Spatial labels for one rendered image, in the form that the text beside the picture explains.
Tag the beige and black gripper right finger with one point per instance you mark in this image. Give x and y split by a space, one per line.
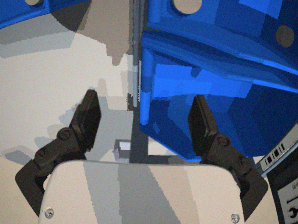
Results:
215 149

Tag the black case with orange latches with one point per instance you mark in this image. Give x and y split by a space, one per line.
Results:
283 181

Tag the grey low shelf rack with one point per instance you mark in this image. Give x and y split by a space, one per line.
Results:
138 145

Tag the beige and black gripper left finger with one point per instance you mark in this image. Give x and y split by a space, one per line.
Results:
71 144

